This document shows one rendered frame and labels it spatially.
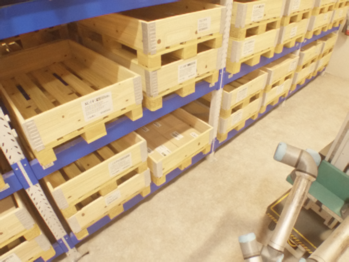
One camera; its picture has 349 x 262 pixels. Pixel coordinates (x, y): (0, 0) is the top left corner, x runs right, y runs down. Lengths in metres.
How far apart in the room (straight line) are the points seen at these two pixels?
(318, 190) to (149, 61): 1.65
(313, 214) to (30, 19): 2.60
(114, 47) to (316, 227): 2.35
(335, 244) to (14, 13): 1.71
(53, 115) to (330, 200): 2.06
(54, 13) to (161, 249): 2.07
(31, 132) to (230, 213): 2.05
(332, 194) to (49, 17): 2.28
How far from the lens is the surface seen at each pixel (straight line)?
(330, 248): 1.17
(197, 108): 3.15
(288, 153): 1.50
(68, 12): 1.47
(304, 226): 2.51
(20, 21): 1.41
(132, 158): 2.05
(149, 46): 1.72
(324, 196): 2.25
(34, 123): 1.52
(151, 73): 1.80
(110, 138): 1.90
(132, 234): 2.61
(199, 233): 2.60
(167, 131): 2.86
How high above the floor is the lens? 2.27
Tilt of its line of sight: 38 degrees down
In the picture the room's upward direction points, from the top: straight up
